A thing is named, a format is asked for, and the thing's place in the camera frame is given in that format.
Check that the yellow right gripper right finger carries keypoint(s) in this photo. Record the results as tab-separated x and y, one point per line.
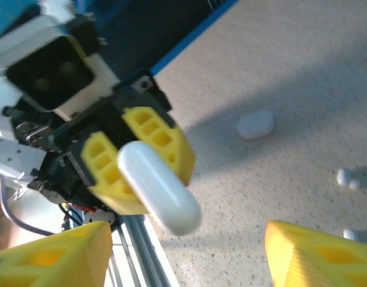
321	263

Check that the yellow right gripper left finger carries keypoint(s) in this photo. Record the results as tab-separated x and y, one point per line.
51	263

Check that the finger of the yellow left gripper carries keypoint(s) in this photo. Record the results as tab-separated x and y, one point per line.
111	197
183	155

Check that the white earbud charging case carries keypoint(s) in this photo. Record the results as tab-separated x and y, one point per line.
159	185

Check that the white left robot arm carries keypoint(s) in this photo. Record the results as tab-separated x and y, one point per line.
9	155

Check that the small white oval case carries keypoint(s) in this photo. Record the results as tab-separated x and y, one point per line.
255	125

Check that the aluminium frame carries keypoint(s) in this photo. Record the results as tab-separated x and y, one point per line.
141	254

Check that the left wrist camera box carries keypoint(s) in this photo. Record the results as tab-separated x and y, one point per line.
48	77

